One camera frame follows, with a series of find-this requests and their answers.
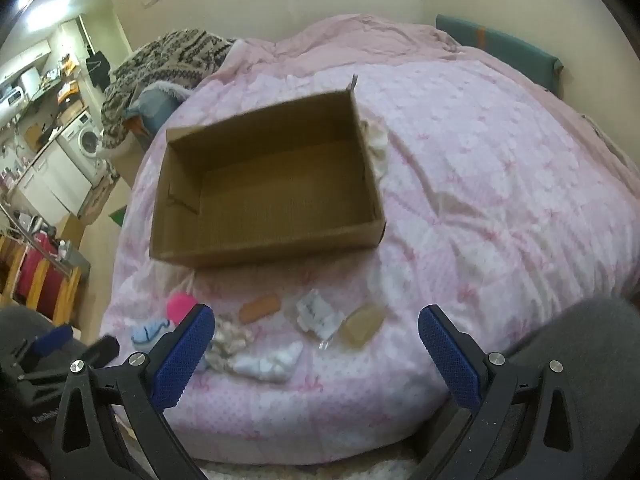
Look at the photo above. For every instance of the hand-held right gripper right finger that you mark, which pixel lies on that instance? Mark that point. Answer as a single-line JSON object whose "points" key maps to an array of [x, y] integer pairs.
{"points": [[450, 360]]}

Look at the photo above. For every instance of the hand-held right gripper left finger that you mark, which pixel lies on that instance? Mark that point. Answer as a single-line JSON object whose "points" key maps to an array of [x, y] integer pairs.
{"points": [[180, 360]]}

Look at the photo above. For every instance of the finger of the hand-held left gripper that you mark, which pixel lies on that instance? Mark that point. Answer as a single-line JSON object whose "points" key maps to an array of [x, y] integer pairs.
{"points": [[102, 350], [50, 342]]}

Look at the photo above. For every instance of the light blue sock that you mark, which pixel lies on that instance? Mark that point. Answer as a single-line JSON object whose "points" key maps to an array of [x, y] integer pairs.
{"points": [[147, 332]]}

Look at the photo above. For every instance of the pink round sponge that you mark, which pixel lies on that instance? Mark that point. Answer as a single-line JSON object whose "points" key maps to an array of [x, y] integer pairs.
{"points": [[179, 305]]}

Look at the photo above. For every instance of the white fluffy cloth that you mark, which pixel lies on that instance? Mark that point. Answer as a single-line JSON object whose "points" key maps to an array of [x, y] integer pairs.
{"points": [[270, 362]]}

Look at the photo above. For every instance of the orange sponge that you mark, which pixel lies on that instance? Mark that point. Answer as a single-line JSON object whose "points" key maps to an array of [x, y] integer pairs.
{"points": [[260, 307]]}

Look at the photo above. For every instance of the white plastic packet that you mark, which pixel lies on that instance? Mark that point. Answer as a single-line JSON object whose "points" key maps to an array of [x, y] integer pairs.
{"points": [[315, 315]]}

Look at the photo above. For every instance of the brown cardboard box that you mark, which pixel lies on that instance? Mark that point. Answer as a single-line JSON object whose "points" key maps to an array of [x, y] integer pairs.
{"points": [[280, 195]]}

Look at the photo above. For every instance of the person's left leg grey pants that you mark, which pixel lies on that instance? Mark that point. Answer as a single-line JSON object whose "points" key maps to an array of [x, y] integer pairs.
{"points": [[25, 325]]}

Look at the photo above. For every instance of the person's leg grey pants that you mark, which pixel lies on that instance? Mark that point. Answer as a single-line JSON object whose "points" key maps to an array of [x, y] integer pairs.
{"points": [[590, 340], [25, 325]]}

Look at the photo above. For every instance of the wooden rack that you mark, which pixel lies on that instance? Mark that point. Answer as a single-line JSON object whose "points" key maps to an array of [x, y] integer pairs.
{"points": [[65, 285]]}

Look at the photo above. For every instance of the red cloth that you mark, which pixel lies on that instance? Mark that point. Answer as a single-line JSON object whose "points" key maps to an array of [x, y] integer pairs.
{"points": [[35, 275]]}

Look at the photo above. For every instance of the green floor mat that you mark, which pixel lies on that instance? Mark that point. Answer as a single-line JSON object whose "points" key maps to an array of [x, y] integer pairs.
{"points": [[119, 217]]}

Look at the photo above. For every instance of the person's right leg grey pants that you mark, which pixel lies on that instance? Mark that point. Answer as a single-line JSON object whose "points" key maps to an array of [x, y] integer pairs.
{"points": [[590, 340]]}

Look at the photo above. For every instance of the white cabinet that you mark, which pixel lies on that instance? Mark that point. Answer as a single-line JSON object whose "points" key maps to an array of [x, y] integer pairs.
{"points": [[55, 180]]}

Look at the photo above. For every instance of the pink floral blanket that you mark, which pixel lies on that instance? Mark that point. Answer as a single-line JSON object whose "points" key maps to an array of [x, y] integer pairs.
{"points": [[475, 185]]}

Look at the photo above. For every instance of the white washing machine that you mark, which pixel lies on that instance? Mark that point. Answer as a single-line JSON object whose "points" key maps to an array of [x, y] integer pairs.
{"points": [[85, 137]]}

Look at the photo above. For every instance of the cream cloth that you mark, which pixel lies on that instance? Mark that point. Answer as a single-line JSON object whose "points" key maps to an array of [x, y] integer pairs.
{"points": [[377, 145]]}

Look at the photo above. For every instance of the blue cushion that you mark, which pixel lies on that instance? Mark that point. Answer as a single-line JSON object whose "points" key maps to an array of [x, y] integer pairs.
{"points": [[152, 107]]}

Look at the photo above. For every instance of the white kitchen appliance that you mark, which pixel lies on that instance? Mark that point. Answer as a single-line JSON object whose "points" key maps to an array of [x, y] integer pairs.
{"points": [[11, 95]]}

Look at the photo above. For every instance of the black hanging garment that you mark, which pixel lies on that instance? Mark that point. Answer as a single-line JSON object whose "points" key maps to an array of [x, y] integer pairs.
{"points": [[98, 71]]}

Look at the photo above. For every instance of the black white patterned knit blanket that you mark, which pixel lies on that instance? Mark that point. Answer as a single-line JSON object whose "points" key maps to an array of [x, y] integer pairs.
{"points": [[165, 60]]}

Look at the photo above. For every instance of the teal headboard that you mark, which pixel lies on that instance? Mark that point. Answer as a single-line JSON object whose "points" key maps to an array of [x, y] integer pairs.
{"points": [[500, 45]]}

